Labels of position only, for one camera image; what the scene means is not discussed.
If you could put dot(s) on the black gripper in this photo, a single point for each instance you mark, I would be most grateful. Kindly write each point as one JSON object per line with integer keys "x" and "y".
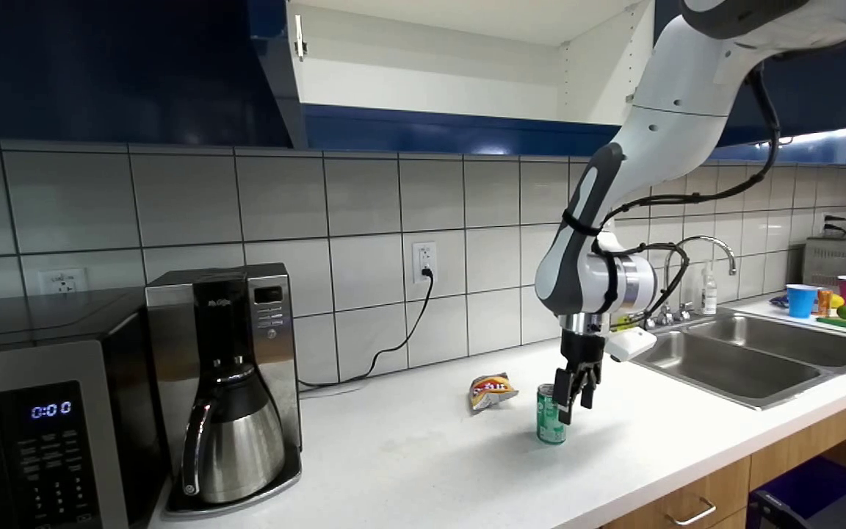
{"x": 582, "y": 362}

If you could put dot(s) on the green soda can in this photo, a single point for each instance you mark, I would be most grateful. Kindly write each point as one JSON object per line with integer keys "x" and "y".
{"x": 548, "y": 424}

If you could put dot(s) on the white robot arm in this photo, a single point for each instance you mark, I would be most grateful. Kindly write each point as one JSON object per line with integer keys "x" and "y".
{"x": 676, "y": 120}

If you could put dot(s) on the open white cupboard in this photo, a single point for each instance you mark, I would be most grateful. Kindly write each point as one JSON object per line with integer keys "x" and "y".
{"x": 539, "y": 60}

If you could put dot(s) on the blue cupboard door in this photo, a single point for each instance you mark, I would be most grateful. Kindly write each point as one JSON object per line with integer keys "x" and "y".
{"x": 148, "y": 73}

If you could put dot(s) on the Fritos chip bag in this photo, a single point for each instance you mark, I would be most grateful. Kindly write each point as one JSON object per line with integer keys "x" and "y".
{"x": 489, "y": 393}

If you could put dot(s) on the chrome sink faucet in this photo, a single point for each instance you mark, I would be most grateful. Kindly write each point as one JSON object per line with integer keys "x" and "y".
{"x": 689, "y": 280}

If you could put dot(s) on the stainless steel double sink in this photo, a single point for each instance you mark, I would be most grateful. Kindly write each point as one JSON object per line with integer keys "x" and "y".
{"x": 746, "y": 361}

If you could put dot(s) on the blue plastic cup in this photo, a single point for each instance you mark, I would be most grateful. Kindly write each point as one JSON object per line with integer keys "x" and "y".
{"x": 801, "y": 302}

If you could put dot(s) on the blue bin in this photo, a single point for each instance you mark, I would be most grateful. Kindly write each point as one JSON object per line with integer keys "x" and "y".
{"x": 795, "y": 499}

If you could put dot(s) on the black microwave oven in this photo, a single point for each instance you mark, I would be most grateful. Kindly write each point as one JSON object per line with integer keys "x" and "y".
{"x": 81, "y": 436}

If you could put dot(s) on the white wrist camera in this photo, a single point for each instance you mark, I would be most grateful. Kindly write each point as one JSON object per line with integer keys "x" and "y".
{"x": 630, "y": 343}

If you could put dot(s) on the wooden drawer with handle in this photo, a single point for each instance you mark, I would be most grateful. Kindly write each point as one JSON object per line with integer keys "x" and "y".
{"x": 715, "y": 502}

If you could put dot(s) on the white wall outlet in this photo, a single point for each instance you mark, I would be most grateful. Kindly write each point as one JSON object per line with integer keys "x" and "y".
{"x": 425, "y": 262}
{"x": 60, "y": 284}

